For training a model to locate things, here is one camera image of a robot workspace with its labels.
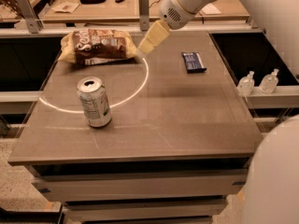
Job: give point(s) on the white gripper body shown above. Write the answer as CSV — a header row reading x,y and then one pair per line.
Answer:
x,y
174,13

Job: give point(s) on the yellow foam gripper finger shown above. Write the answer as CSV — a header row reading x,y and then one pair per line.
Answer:
x,y
156,34

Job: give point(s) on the brown chip bag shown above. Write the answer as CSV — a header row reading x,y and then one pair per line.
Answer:
x,y
96,46

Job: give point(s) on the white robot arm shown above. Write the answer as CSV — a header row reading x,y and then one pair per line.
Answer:
x,y
271,193

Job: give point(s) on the blue rxbar chocolate bar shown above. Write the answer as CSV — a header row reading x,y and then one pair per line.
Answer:
x,y
193,62

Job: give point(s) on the white paper sheet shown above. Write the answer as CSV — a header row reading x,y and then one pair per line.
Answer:
x,y
210,9

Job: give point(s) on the white soda can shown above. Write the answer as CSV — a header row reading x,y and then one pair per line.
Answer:
x,y
93,97

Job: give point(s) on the paper card on desk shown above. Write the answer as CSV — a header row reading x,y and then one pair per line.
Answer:
x,y
65,7

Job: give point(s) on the clear bottle left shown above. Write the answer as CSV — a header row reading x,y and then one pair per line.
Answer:
x,y
246,84

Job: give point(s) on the clear bottle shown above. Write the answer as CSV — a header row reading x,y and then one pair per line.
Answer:
x,y
269,82
246,84

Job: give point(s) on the clear bottle right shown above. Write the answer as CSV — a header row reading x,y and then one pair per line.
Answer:
x,y
269,82

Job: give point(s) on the grey drawer cabinet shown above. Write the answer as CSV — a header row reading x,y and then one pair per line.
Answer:
x,y
142,191

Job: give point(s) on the middle metal bracket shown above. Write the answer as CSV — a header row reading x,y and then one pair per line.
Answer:
x,y
144,15

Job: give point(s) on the metal bracket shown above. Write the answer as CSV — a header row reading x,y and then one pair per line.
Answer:
x,y
144,15
33,23

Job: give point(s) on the left metal bracket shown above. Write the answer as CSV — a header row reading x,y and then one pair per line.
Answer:
x,y
33,23

